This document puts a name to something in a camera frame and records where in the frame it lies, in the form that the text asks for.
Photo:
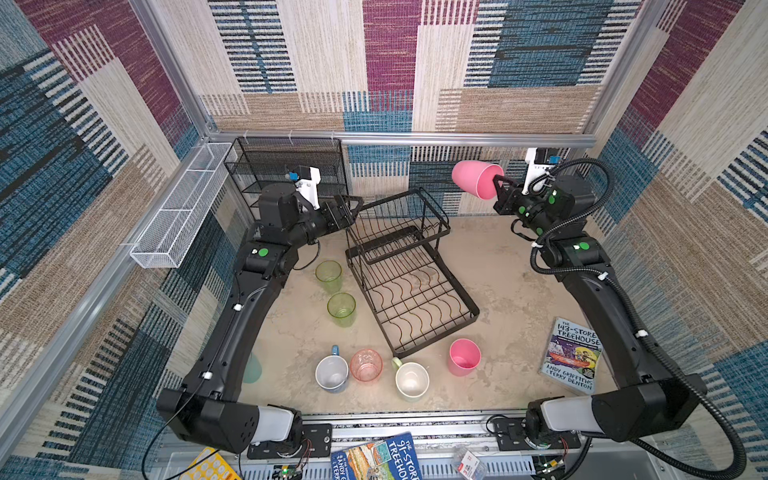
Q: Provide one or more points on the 143-storey treehouse book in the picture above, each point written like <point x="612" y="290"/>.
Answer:
<point x="572" y="355"/>

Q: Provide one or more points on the teal cup behind arm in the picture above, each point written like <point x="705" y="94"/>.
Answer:
<point x="253" y="370"/>

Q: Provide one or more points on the green glass cup far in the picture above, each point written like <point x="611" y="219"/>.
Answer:
<point x="329" y="274"/>

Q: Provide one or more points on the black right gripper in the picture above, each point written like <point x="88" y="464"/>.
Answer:
<point x="506" y="196"/>

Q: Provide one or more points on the white blue-handled mug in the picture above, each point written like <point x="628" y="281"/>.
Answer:
<point x="332" y="372"/>

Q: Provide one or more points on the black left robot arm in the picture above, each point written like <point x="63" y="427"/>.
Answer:
<point x="206" y="409"/>

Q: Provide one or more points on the green glass cup near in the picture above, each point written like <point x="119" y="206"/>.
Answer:
<point x="342" y="308"/>

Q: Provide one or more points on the pink plastic cup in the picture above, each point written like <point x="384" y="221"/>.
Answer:
<point x="477" y="178"/>
<point x="464" y="357"/>

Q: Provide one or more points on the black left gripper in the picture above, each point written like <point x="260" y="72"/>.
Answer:
<point x="348" y="219"/>

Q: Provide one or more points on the white wire mesh basket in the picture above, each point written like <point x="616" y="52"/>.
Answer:
<point x="172" y="230"/>

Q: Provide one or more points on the black two-tier dish rack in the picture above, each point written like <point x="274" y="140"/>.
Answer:
<point x="393" y="254"/>

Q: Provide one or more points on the small clear plastic box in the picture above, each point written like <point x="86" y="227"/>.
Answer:
<point x="467" y="464"/>

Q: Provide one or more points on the green glass cup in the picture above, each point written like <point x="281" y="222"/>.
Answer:
<point x="342" y="308"/>
<point x="329" y="274"/>

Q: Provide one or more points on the pink translucent glass cup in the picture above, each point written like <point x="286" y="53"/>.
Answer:
<point x="366" y="365"/>

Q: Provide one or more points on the light green ceramic mug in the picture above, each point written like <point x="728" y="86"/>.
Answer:
<point x="411" y="379"/>

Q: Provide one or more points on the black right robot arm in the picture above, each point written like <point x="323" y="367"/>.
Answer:
<point x="653" y="394"/>

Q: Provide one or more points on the black mesh shelf unit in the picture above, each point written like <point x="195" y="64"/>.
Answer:
<point x="254" y="163"/>

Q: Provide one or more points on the yellow patterned card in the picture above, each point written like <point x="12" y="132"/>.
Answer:
<point x="209" y="465"/>

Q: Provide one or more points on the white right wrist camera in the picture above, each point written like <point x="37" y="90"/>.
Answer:
<point x="539" y="162"/>

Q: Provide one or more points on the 91-storey treehouse book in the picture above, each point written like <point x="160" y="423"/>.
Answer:
<point x="392" y="458"/>

